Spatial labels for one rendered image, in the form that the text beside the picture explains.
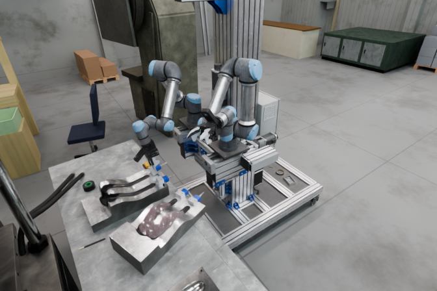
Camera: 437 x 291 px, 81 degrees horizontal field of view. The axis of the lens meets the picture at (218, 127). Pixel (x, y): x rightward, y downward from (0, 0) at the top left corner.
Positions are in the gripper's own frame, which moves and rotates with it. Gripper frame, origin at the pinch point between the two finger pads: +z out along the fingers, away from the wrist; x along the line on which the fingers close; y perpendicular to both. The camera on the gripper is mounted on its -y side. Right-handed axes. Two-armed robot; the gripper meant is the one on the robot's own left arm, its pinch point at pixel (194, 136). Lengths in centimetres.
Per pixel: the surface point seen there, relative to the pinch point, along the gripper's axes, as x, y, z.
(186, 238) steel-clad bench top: 14, 64, 8
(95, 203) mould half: 75, 50, 20
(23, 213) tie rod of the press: 78, 29, 53
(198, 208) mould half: 17, 58, -9
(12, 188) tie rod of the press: 75, 13, 52
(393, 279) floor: -96, 161, -89
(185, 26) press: 158, -34, -208
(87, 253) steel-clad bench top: 55, 59, 43
